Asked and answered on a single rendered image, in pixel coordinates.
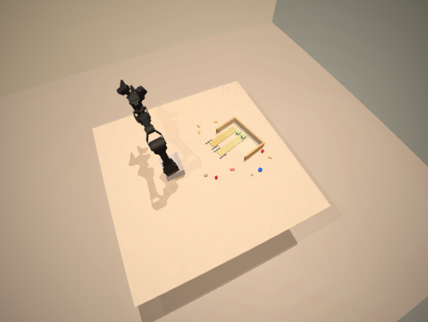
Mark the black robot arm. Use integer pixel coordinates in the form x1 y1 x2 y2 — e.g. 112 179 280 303
129 86 180 177

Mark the orange flat strip with green lines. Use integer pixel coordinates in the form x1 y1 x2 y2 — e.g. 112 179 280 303
209 134 226 147

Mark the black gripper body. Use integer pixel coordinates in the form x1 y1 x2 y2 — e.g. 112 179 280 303
116 84 145 102

